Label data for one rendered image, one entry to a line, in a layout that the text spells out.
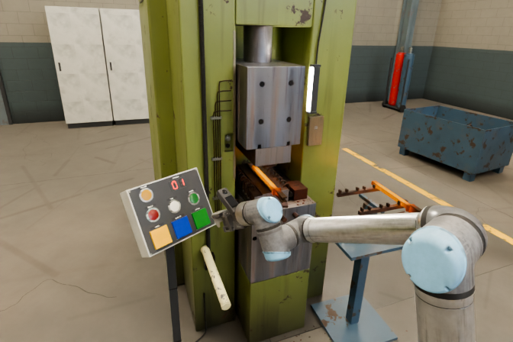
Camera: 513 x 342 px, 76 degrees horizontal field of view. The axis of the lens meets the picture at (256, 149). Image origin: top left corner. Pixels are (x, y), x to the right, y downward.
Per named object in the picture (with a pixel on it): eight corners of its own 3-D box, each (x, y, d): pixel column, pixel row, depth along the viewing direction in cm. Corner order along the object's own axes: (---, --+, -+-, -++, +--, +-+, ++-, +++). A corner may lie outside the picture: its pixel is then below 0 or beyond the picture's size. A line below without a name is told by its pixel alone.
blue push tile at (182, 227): (192, 231, 141) (187, 216, 141) (178, 239, 136) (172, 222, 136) (190, 232, 142) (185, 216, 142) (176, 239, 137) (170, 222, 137)
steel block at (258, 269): (310, 268, 196) (316, 202, 180) (250, 283, 183) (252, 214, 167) (272, 220, 245) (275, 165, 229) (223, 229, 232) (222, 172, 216)
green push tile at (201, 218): (211, 222, 148) (205, 207, 148) (197, 229, 143) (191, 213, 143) (209, 223, 149) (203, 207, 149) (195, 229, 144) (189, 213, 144)
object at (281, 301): (304, 327, 212) (310, 269, 196) (249, 345, 199) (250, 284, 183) (269, 271, 261) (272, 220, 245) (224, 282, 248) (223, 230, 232)
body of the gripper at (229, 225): (222, 232, 129) (240, 230, 121) (215, 212, 130) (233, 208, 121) (237, 225, 135) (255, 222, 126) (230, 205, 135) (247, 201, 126)
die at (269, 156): (290, 162, 173) (291, 145, 169) (255, 166, 166) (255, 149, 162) (260, 138, 209) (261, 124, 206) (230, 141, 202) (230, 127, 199)
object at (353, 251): (411, 246, 187) (411, 244, 186) (351, 260, 174) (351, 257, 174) (376, 220, 213) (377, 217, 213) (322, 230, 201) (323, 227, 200)
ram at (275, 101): (314, 143, 174) (321, 66, 160) (246, 150, 161) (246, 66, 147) (280, 122, 211) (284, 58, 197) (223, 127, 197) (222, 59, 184)
